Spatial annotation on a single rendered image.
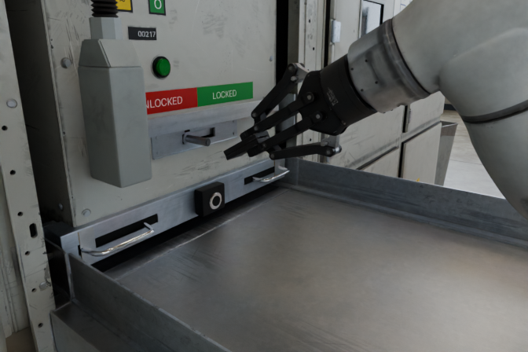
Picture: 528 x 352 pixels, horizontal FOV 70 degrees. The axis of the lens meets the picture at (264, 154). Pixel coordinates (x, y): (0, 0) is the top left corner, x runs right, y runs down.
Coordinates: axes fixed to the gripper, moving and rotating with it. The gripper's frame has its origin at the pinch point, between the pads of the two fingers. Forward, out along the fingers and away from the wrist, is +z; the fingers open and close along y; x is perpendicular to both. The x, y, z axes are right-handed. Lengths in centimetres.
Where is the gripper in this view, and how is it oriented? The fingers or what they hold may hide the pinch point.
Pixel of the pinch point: (246, 145)
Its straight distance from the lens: 55.8
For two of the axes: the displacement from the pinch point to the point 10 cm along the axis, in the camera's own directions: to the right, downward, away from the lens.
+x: 6.0, -2.1, 7.7
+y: 4.0, 9.1, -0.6
